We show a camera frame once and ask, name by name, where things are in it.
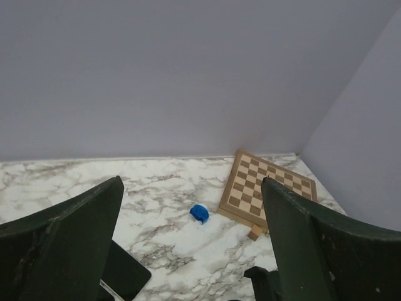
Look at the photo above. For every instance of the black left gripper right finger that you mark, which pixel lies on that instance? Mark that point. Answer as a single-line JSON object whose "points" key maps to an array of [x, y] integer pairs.
{"points": [[325, 255]]}

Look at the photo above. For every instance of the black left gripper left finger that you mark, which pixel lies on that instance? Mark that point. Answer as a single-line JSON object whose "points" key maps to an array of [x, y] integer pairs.
{"points": [[59, 253]]}

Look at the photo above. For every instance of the dark blue phone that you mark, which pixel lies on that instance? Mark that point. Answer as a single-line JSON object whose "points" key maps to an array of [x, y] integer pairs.
{"points": [[123, 277]]}

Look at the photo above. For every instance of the black round-base phone stand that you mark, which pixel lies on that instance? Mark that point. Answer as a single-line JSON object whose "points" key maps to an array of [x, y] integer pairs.
{"points": [[266, 285]]}

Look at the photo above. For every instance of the wooden cube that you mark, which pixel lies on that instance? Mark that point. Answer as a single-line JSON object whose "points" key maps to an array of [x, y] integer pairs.
{"points": [[255, 232]]}

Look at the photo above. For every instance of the wooden chessboard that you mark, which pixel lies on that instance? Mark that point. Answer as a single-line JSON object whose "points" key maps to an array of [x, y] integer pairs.
{"points": [[242, 199]]}

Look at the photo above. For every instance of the blue plastic piece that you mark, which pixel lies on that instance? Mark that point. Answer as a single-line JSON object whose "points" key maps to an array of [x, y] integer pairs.
{"points": [[200, 213]]}

